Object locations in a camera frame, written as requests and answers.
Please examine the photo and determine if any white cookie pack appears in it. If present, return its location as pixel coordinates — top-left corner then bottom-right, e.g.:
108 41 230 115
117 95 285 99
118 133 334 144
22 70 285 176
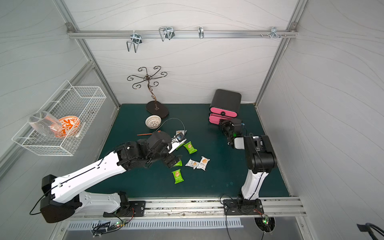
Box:
176 130 187 136
185 159 200 169
197 156 210 171

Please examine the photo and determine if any white cookie pack lower right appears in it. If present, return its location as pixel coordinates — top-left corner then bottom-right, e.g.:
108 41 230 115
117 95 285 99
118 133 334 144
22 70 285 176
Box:
197 156 210 171

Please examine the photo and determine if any brown metal hook stand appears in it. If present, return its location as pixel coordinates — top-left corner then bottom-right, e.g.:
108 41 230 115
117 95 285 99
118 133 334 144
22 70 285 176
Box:
127 66 169 119

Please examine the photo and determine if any white cookie pack top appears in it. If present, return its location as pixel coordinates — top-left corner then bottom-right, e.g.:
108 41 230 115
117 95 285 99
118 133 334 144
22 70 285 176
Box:
176 130 187 136

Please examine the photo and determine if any green cookie pack upper right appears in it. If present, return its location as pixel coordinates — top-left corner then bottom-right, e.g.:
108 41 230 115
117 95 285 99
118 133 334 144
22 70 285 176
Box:
184 141 198 155

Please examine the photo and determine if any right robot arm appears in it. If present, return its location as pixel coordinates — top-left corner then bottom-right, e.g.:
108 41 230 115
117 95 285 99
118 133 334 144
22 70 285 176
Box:
219 118 277 201

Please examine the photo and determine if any white vented cable duct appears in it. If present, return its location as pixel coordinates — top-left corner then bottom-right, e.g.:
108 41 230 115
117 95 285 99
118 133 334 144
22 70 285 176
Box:
67 218 244 231

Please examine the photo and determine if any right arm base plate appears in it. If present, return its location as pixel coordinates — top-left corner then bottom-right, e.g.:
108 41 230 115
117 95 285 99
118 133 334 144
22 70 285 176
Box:
222 199 264 216

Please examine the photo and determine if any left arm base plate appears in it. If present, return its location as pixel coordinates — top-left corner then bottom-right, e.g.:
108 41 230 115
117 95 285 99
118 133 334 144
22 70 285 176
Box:
103 201 147 218

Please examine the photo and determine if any green cookie pack barcode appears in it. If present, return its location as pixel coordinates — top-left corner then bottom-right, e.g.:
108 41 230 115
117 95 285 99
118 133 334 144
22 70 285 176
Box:
174 160 183 167

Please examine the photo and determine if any black cable bottom right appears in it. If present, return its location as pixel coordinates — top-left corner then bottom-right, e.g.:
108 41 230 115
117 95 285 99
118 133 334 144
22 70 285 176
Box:
356 222 384 240

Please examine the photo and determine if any clear glass cup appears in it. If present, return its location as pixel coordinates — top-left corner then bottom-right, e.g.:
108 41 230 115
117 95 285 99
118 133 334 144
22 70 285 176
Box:
28 111 63 138

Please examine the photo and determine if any white wire basket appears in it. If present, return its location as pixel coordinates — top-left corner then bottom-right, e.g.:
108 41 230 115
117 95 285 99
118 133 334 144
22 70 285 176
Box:
12 81 106 157

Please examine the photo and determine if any green cookie pack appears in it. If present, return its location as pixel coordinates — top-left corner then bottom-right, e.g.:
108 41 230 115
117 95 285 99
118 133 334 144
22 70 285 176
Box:
184 141 198 155
172 169 184 184

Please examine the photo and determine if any orange patterned bowl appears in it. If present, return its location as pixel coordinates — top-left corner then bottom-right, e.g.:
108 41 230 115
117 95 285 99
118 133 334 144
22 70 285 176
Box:
56 116 81 138

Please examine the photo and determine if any metal hook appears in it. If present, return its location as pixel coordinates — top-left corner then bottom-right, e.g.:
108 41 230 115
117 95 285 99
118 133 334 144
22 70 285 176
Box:
126 32 143 53
260 27 286 39
198 27 204 39
159 27 175 42

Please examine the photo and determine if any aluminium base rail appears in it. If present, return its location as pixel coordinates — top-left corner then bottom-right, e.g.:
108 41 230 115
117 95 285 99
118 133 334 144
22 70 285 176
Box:
69 197 307 220

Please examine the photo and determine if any black pink drawer cabinet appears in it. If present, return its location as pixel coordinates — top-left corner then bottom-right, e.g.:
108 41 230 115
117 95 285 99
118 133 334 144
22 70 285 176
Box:
209 89 242 125

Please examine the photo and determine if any aluminium top rail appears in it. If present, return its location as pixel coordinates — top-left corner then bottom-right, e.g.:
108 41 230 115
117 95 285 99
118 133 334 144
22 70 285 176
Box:
68 29 299 40

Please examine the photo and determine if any white patterned small bowl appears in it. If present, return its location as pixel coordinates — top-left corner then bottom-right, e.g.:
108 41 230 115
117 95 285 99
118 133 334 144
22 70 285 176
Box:
145 115 162 130

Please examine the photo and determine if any green cookie pack bottom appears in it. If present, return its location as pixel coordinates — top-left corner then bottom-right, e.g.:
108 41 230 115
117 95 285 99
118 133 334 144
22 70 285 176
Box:
172 169 184 184

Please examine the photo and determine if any white cookie pack lower left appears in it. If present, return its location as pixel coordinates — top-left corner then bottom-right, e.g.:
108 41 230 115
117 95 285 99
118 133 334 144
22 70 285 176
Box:
185 159 200 169

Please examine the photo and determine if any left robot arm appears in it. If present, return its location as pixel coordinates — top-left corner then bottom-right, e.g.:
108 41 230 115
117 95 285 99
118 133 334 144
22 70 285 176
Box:
38 131 186 224

